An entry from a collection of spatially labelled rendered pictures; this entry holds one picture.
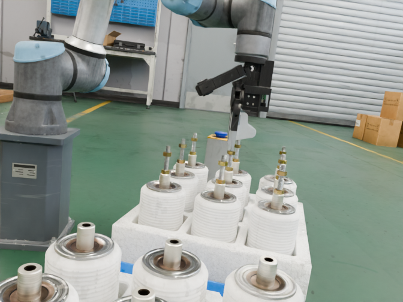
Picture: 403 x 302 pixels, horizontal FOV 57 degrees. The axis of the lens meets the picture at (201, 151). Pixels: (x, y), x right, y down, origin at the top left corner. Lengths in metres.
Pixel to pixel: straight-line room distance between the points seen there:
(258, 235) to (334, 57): 5.73
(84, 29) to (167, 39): 4.82
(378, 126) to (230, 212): 3.86
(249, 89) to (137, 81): 5.10
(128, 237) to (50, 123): 0.40
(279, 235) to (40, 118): 0.64
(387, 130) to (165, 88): 3.19
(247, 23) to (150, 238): 0.48
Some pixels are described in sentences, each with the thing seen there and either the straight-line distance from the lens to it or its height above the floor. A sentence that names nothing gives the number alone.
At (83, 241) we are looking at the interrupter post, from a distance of 0.51.
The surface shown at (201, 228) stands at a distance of 0.75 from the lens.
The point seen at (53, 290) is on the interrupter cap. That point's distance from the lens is 0.44.
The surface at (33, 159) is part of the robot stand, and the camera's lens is 1.01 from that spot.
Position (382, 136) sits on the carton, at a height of 0.10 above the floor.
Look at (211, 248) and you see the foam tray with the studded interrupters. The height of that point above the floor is 0.17.
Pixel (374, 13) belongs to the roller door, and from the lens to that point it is 6.71.
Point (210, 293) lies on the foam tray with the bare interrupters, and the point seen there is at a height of 0.18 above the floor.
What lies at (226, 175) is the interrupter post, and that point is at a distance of 0.87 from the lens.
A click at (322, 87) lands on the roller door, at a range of 6.30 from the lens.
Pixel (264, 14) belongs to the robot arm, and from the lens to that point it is 0.83.
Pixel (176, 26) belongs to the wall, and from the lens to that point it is 5.91.
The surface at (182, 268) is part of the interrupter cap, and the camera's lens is 0.48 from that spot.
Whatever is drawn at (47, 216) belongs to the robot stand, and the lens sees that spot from 1.05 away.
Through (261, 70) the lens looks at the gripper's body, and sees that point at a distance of 0.84.
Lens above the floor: 0.48
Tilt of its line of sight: 11 degrees down
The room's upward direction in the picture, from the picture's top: 7 degrees clockwise
